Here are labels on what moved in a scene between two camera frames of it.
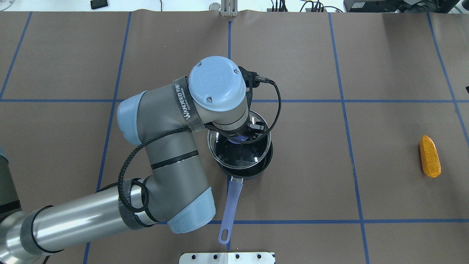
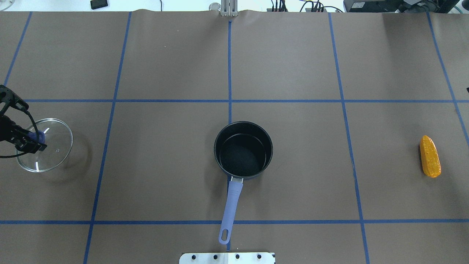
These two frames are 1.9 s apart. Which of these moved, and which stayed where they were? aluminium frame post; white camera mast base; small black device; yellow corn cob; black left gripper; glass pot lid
Moved: glass pot lid; black left gripper
Stayed: yellow corn cob; white camera mast base; small black device; aluminium frame post
